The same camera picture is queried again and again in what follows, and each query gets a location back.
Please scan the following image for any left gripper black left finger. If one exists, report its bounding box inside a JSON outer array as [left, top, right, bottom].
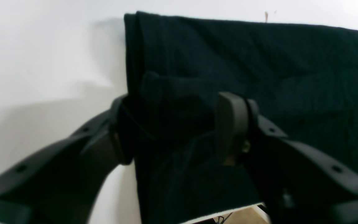
[[0, 95, 133, 224]]

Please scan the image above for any black t-shirt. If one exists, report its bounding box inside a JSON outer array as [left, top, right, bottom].
[[121, 12, 358, 224]]

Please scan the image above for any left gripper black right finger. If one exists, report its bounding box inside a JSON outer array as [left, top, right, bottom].
[[218, 92, 358, 224]]

